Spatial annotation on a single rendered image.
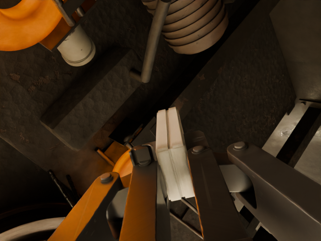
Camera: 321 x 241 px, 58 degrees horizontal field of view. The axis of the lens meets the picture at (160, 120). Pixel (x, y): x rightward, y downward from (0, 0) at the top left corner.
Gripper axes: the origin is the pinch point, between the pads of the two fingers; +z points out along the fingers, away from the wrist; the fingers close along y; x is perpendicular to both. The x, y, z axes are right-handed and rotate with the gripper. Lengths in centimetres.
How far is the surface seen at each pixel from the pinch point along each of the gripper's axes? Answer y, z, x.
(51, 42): -14.7, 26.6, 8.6
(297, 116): 55, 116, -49
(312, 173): 68, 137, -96
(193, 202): -2, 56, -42
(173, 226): -10, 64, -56
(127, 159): -14, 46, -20
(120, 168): -16, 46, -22
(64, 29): -12.7, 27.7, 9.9
